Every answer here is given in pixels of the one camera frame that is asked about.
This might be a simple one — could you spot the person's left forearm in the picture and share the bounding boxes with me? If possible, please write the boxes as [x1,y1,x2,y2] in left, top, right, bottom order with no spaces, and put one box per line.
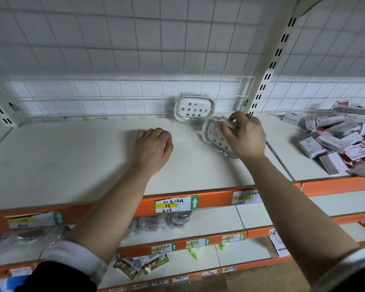
[66,166,151,265]

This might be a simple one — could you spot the clear plastic packets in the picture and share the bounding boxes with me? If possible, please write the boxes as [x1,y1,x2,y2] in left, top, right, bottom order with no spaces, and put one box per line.
[0,225,71,251]

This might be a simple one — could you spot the white paper card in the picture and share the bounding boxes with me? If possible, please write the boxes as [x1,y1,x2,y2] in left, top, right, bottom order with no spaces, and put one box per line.
[268,228,291,258]

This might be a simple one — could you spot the black white left sleeve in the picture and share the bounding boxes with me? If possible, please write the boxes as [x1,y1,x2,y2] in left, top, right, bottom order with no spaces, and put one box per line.
[15,240,108,292]

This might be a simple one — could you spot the white shelf board orange edge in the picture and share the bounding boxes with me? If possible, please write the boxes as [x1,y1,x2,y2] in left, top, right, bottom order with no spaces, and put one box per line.
[0,117,302,235]
[258,114,365,197]
[0,190,365,268]
[0,222,365,292]

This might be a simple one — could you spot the black white right sleeve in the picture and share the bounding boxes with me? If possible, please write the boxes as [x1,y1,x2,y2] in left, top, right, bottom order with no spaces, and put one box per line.
[311,248,365,292]

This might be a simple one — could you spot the person's right hand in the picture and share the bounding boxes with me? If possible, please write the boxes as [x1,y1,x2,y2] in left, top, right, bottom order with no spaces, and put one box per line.
[219,111,267,162]

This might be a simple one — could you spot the small price label green arrow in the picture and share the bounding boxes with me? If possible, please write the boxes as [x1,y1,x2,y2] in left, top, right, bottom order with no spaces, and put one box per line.
[186,238,210,249]
[151,243,177,255]
[221,233,246,244]

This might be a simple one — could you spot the person's right forearm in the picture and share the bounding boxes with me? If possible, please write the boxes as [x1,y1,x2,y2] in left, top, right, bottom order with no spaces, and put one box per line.
[243,149,363,287]

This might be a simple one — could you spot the row of tiny shelf labels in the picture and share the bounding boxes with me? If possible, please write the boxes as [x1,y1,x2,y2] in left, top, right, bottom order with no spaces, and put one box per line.
[109,266,237,292]

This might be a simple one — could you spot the white wire grid panel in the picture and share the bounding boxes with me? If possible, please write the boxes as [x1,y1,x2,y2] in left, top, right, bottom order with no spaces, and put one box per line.
[260,0,365,114]
[0,0,280,120]

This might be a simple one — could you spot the pile of small white boxes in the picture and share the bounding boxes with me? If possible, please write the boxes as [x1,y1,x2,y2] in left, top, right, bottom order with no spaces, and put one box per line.
[282,100,365,178]

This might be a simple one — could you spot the wrapped metal items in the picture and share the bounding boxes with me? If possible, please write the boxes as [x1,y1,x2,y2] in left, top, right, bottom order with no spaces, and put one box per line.
[129,210,194,232]

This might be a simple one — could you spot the blue packet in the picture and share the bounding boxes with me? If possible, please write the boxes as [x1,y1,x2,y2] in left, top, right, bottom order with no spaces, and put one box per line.
[0,274,31,292]

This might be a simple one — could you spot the black white sleeve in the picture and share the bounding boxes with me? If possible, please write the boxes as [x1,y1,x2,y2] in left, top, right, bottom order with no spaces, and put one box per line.
[311,248,365,292]
[15,240,108,292]

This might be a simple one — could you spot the white slotted shelf upright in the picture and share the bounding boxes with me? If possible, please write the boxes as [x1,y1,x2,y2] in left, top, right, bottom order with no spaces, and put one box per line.
[0,83,19,128]
[243,0,302,116]

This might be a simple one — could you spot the white soap dish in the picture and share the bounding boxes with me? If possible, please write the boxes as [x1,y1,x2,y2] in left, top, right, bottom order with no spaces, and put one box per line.
[202,117,239,160]
[174,94,216,123]

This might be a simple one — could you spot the gold printed packets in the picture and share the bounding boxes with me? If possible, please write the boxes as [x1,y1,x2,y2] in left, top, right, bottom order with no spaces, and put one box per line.
[113,253,170,281]

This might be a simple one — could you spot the person's left hand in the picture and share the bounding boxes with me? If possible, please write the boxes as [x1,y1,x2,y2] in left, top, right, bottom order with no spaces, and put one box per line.
[130,128,174,179]

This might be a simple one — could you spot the white yellow price label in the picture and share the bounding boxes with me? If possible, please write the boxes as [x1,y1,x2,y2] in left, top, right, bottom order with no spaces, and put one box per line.
[231,190,263,206]
[155,196,199,214]
[6,210,64,229]

